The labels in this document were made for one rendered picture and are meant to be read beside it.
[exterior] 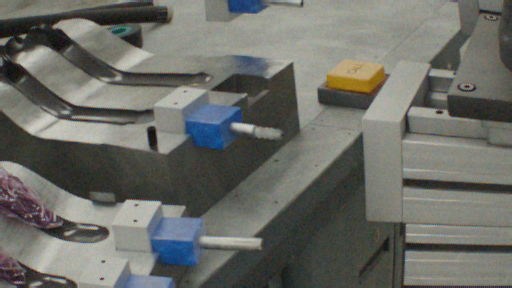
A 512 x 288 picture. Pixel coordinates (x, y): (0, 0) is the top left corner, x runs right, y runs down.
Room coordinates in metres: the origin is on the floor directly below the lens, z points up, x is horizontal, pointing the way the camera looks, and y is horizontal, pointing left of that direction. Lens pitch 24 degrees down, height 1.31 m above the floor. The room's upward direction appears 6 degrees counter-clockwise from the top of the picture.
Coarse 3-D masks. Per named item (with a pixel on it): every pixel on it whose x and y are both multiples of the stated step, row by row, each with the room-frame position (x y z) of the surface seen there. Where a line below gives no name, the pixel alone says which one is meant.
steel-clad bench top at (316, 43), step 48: (192, 0) 1.79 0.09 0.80; (336, 0) 1.70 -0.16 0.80; (384, 0) 1.69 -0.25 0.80; (432, 0) 1.69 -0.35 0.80; (144, 48) 1.55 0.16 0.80; (192, 48) 1.51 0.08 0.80; (240, 48) 1.48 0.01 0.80; (288, 48) 1.46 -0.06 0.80; (336, 48) 1.44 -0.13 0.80; (384, 48) 1.43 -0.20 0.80; (432, 48) 1.42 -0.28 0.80; (288, 144) 1.13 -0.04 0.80; (336, 144) 1.11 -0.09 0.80; (240, 192) 1.02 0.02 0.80; (288, 192) 1.01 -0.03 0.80
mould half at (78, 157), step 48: (48, 48) 1.23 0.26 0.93; (96, 48) 1.26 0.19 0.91; (0, 96) 1.10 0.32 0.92; (96, 96) 1.14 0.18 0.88; (144, 96) 1.11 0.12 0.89; (240, 96) 1.06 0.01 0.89; (288, 96) 1.14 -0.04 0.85; (0, 144) 1.09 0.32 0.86; (48, 144) 1.03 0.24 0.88; (96, 144) 0.99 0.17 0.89; (144, 144) 0.97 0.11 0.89; (192, 144) 0.97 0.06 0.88; (240, 144) 1.05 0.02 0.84; (144, 192) 0.96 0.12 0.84; (192, 192) 0.97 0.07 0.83
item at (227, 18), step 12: (204, 0) 1.31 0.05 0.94; (216, 0) 1.30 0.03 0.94; (228, 0) 1.29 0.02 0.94; (240, 0) 1.29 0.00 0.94; (252, 0) 1.28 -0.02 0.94; (264, 0) 1.28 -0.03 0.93; (276, 0) 1.28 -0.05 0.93; (288, 0) 1.27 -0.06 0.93; (300, 0) 1.26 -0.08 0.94; (216, 12) 1.30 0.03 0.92; (228, 12) 1.29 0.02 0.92; (240, 12) 1.29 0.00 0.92; (252, 12) 1.28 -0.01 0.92
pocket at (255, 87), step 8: (224, 80) 1.12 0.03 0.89; (232, 80) 1.13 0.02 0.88; (240, 80) 1.13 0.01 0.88; (248, 80) 1.12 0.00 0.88; (256, 80) 1.12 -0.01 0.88; (264, 80) 1.11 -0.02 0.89; (216, 88) 1.10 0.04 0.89; (224, 88) 1.12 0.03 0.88; (232, 88) 1.13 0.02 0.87; (240, 88) 1.13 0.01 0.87; (248, 88) 1.13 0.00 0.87; (256, 88) 1.12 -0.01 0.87; (264, 88) 1.11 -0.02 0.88; (248, 96) 1.13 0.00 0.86; (256, 96) 1.09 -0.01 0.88; (248, 104) 1.07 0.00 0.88
